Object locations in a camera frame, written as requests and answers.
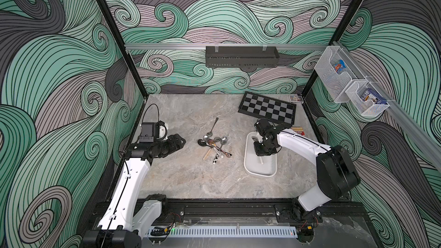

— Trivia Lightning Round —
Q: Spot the black spoon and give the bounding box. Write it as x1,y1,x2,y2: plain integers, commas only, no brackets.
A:
197,139,219,148

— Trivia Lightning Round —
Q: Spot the cow pattern handled spoon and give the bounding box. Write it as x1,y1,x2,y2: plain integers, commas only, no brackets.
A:
212,145,225,164

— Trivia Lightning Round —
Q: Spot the long silver spoon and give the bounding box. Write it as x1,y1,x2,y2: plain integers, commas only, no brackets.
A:
206,117,219,137

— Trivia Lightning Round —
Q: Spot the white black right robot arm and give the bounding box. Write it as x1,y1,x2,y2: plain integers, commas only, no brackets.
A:
253,119,361,222

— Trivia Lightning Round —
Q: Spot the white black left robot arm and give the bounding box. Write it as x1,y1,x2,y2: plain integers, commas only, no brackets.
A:
80,134,186,248

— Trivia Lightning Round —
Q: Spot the white plastic storage box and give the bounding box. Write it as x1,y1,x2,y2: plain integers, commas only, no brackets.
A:
243,132,277,178

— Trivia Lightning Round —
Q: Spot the red Texas Hold'em card box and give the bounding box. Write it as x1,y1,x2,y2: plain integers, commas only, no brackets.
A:
291,126,305,135

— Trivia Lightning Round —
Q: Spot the black grey chessboard box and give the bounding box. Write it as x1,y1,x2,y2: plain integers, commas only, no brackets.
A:
238,92,296,126

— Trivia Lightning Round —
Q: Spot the blue red toy in bin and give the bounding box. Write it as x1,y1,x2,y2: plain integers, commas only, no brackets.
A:
333,59,347,75

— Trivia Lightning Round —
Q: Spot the blue card pack in bin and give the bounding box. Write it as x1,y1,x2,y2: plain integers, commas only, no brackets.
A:
360,88,387,104

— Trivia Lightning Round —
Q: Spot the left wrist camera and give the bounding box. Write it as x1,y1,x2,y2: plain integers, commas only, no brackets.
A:
139,121,168,143

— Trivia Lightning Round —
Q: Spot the white slotted cable duct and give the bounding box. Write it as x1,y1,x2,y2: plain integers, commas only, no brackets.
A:
168,226,298,238

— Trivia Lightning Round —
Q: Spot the clear wall bin upper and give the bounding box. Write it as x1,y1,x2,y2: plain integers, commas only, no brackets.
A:
315,46,358,103

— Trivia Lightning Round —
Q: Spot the clear wall bin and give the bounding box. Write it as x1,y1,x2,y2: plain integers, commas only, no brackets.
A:
345,80,389,117
315,46,358,103

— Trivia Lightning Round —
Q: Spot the black perforated wall tray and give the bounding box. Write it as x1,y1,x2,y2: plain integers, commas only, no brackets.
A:
205,47,280,71

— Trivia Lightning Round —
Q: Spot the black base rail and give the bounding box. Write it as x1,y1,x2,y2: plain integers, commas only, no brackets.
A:
153,198,369,226

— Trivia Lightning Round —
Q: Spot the aluminium back wall rail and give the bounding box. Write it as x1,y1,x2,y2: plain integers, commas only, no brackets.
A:
125,42,328,51

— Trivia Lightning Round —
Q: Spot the aluminium wall rail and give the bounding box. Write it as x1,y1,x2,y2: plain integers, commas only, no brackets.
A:
333,41,441,171
125,42,328,51

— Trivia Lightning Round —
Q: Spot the clear wall bin lower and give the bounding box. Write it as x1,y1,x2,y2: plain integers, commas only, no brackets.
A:
345,80,389,117

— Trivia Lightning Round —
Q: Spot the aluminium right wall rail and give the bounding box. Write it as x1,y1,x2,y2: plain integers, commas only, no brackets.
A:
333,41,441,171

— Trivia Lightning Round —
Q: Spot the black corner frame post left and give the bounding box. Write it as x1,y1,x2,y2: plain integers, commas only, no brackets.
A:
95,0,149,101

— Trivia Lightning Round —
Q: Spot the black corner frame post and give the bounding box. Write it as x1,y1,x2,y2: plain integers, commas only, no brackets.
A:
95,0,149,101
300,0,367,104

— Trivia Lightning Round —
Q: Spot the black corner frame post right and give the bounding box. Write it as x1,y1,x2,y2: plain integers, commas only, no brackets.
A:
300,0,367,104

